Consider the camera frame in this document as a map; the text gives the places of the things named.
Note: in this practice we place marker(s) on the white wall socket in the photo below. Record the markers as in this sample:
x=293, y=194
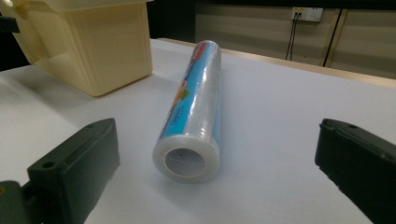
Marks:
x=307, y=14

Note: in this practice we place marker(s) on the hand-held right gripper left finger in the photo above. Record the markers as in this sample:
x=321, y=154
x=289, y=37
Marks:
x=74, y=168

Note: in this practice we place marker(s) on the plastic wrap roll blue label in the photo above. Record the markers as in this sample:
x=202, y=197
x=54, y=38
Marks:
x=194, y=121

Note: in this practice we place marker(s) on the cream plastic bin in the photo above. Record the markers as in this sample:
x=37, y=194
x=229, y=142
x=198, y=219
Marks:
x=90, y=46

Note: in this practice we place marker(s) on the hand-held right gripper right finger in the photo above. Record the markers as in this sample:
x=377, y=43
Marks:
x=358, y=161

